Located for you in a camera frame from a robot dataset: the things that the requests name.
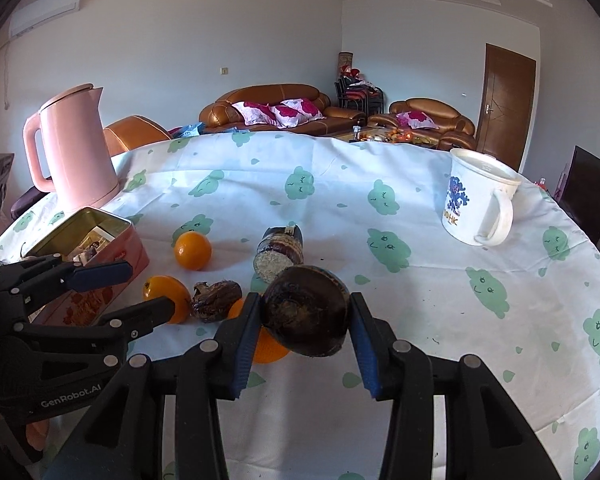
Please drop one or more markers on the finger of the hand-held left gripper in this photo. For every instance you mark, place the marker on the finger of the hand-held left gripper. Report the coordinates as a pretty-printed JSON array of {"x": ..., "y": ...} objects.
[
  {"x": 102, "y": 275},
  {"x": 150, "y": 312}
]

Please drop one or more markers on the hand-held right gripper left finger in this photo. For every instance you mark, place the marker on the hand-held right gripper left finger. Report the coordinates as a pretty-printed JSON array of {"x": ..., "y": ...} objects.
[{"x": 245, "y": 345}]

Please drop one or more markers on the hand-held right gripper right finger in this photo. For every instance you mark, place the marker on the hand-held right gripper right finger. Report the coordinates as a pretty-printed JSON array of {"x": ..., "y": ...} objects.
[{"x": 365, "y": 350}]

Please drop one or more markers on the orange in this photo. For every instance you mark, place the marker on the orange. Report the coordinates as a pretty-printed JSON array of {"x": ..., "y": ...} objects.
[
  {"x": 192, "y": 250},
  {"x": 268, "y": 351},
  {"x": 167, "y": 287}
]

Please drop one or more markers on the pink metal tin box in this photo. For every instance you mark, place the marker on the pink metal tin box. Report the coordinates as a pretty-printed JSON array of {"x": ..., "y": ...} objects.
[{"x": 132, "y": 255}]

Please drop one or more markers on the purple beetroot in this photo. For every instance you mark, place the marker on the purple beetroot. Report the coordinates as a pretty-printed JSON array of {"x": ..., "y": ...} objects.
[{"x": 307, "y": 310}]

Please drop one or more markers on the person's left hand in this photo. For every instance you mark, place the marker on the person's left hand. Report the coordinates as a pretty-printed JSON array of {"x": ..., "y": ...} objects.
[{"x": 36, "y": 437}]

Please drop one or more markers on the printed paper leaflet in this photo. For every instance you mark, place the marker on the printed paper leaflet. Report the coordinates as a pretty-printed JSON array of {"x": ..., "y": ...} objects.
[{"x": 95, "y": 245}]

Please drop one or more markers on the dark dried fruit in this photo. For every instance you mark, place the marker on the dark dried fruit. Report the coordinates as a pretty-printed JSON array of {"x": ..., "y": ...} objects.
[{"x": 215, "y": 300}]

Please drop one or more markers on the dark purple stool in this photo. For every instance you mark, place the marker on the dark purple stool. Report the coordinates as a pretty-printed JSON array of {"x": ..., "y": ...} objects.
[{"x": 27, "y": 201}]

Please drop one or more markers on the pink electric kettle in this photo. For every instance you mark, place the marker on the pink electric kettle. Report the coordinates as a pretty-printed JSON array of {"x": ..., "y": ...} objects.
[{"x": 80, "y": 160}]

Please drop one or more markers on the orange leather chair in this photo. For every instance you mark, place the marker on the orange leather chair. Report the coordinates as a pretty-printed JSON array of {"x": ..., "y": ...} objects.
[{"x": 135, "y": 135}]

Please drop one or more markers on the white tablecloth with green clouds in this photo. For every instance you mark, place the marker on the white tablecloth with green clouds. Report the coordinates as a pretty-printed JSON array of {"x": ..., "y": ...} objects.
[{"x": 330, "y": 185}]

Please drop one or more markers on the blue clothing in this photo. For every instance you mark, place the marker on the blue clothing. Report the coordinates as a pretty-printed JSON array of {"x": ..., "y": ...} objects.
[{"x": 190, "y": 130}]

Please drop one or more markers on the white mug with blue print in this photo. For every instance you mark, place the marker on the white mug with blue print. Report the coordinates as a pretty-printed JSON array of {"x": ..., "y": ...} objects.
[{"x": 465, "y": 210}]

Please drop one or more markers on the dark coffee table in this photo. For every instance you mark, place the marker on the dark coffee table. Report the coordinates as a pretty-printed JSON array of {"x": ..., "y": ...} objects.
[{"x": 370, "y": 136}]

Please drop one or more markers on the heap of small oranges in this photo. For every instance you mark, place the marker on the heap of small oranges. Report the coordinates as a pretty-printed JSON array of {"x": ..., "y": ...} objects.
[{"x": 397, "y": 135}]

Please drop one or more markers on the white pillow with magenta flowers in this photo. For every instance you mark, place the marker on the white pillow with magenta flowers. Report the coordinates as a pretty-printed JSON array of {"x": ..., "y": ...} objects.
[
  {"x": 255, "y": 110},
  {"x": 415, "y": 120},
  {"x": 300, "y": 110}
]

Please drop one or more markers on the brown leather sofa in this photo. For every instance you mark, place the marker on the brown leather sofa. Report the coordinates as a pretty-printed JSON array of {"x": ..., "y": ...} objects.
[{"x": 260, "y": 95}]

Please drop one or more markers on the brown leather armchair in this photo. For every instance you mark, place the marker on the brown leather armchair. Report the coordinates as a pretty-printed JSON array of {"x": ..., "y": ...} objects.
[{"x": 445, "y": 110}]

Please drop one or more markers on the stacked black chairs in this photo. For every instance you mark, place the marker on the stacked black chairs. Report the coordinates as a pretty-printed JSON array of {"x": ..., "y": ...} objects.
[{"x": 360, "y": 90}]

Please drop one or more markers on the white air conditioner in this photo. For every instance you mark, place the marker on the white air conditioner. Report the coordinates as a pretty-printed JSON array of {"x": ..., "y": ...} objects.
[{"x": 45, "y": 10}]

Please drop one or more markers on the black television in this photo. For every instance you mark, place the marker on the black television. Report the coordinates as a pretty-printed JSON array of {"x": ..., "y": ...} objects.
[{"x": 590, "y": 190}]

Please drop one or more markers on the brown wooden door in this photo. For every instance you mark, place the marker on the brown wooden door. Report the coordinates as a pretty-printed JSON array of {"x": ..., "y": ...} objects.
[{"x": 505, "y": 110}]

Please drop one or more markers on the tall patterned floor vase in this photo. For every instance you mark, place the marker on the tall patterned floor vase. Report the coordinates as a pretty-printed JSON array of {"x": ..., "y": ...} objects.
[{"x": 345, "y": 62}]

